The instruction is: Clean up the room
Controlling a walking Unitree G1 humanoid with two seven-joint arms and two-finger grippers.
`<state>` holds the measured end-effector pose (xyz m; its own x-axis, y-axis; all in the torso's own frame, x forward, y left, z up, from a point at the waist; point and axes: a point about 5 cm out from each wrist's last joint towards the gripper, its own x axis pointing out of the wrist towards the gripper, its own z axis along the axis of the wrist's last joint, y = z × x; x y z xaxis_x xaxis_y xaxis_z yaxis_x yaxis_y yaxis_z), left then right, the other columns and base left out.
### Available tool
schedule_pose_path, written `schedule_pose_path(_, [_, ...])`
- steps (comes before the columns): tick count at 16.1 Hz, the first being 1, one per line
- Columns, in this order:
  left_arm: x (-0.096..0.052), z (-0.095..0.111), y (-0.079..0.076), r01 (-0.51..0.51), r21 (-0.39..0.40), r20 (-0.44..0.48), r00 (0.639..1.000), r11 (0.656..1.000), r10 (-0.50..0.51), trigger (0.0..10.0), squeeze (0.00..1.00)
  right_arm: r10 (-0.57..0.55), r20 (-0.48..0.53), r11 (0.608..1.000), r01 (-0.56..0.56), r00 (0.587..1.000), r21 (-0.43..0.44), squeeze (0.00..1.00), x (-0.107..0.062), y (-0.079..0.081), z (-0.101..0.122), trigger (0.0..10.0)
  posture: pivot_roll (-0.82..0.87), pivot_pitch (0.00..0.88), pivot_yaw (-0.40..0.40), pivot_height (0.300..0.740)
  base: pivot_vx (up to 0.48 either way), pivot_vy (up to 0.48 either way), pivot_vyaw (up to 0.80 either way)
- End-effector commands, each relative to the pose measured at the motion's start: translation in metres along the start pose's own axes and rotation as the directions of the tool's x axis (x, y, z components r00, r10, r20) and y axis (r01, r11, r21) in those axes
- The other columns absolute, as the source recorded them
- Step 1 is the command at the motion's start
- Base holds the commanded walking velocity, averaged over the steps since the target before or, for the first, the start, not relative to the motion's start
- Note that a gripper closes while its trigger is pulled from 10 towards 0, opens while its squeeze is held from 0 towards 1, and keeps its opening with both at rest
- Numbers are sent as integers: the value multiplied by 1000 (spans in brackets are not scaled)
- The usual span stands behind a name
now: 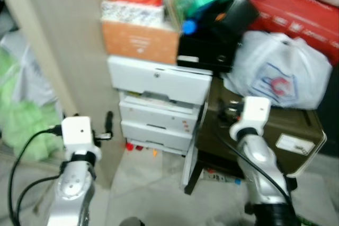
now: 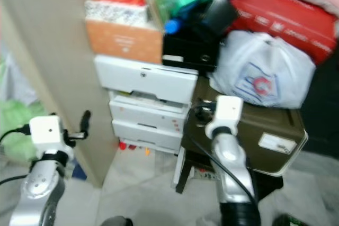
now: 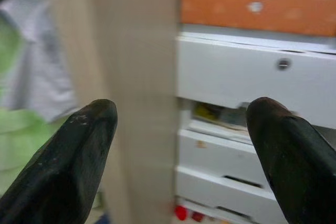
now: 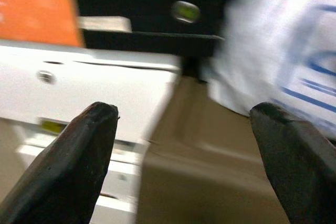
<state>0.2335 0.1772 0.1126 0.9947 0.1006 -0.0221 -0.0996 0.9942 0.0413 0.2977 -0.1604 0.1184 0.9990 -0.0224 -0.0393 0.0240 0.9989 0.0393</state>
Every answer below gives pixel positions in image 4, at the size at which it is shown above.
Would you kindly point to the round green labelled can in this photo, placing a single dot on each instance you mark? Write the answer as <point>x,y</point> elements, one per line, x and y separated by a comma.
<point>186,11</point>

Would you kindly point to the white cabinet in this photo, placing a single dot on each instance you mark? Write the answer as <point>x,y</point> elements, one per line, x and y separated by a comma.
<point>105,82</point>

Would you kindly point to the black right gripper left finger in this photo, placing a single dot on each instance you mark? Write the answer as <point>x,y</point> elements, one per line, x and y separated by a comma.
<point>65,171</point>

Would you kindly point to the orange cardboard box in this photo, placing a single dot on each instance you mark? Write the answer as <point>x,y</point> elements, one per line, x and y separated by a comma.
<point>36,6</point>

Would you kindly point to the black shelf unit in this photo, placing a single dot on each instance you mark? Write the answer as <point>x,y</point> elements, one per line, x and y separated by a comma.
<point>147,43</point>

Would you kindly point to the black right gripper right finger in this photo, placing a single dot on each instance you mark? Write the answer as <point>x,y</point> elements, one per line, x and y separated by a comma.
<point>302,176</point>

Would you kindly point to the white plastic bag blue print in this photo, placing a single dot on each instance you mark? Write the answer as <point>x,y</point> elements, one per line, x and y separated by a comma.
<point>262,37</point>

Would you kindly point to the white flat box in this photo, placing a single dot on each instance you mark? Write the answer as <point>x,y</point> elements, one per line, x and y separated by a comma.
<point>105,23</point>

